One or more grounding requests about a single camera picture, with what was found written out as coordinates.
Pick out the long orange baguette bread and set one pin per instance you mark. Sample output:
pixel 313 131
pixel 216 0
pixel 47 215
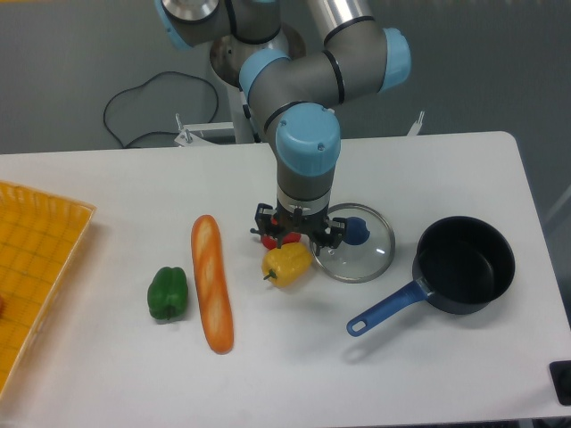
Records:
pixel 211 285

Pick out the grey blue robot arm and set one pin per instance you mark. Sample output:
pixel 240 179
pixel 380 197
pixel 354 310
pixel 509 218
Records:
pixel 292 100

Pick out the black device at table edge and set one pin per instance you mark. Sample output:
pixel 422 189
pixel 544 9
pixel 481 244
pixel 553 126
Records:
pixel 560 375

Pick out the green bell pepper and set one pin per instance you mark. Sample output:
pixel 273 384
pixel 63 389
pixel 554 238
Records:
pixel 167 294

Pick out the glass lid blue knob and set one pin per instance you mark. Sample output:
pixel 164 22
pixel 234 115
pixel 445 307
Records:
pixel 367 249

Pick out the dark saucepan blue handle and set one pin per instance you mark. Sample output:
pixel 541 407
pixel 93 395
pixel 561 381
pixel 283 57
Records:
pixel 462 264

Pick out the red bell pepper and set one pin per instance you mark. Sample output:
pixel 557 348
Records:
pixel 289 237

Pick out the yellow bell pepper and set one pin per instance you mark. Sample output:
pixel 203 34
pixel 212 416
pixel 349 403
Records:
pixel 283 266

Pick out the yellow woven basket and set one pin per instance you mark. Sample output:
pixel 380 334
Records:
pixel 40 234

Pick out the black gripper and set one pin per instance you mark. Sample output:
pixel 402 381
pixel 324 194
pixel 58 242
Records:
pixel 324 232

